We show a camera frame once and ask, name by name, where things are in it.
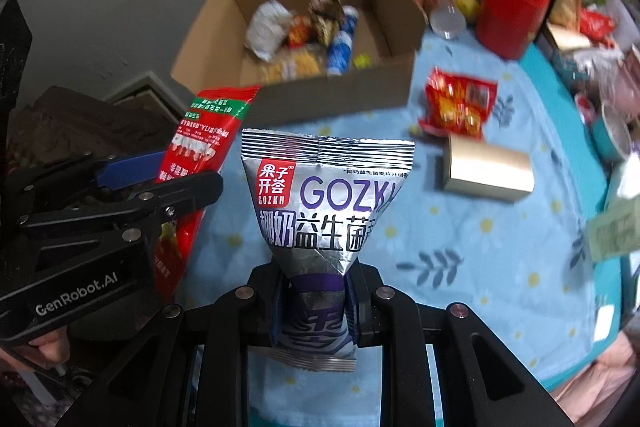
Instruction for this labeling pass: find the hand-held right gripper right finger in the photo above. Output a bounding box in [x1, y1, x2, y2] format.
[344, 264, 576, 427]

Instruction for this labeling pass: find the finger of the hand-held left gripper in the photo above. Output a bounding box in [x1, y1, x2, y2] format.
[7, 149, 169, 200]
[17, 170, 225, 254]

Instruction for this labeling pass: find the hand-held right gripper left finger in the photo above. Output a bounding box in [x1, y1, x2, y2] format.
[55, 263, 289, 427]

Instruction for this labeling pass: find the red green snack bag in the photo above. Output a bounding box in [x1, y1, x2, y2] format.
[150, 85, 263, 300]

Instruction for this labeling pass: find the silver purple snack packet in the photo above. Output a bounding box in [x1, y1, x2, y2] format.
[241, 129, 417, 373]

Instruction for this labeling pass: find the yellow snack bag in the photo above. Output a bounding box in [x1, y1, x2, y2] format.
[260, 44, 327, 84]

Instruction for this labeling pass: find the white snack packet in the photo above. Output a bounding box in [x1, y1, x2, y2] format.
[245, 2, 294, 60]

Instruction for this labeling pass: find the blue white tablet tube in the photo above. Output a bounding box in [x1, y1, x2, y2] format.
[327, 5, 360, 76]

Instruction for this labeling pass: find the brown gold snack packet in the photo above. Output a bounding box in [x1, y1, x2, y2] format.
[307, 0, 346, 46]

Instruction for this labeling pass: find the person's left hand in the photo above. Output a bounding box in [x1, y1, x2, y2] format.
[0, 329, 71, 376]

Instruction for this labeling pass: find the grey box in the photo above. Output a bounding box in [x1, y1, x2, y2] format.
[105, 73, 183, 120]

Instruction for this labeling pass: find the dark plaid cloth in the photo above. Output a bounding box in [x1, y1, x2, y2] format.
[7, 86, 173, 168]

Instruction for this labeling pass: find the gold paper box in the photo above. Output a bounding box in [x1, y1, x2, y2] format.
[442, 134, 536, 204]

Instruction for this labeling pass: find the red orange snack packet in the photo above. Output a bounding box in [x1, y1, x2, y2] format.
[286, 14, 314, 48]

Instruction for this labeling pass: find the red yellow candy packet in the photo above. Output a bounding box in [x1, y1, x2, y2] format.
[417, 67, 499, 142]

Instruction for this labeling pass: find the clear plastic bottle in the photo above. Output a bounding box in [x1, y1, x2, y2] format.
[430, 0, 469, 39]

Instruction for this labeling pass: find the teal metal cup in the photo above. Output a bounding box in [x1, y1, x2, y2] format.
[591, 102, 634, 162]

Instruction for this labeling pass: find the yellow green fruit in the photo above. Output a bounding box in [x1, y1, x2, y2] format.
[452, 0, 482, 22]

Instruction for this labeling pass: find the red canister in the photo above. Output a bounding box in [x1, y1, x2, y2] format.
[475, 0, 551, 60]

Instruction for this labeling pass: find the beige paper box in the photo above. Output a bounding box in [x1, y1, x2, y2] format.
[546, 21, 593, 54]

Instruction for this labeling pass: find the pink ceramic cup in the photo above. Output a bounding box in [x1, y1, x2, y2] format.
[619, 51, 640, 104]

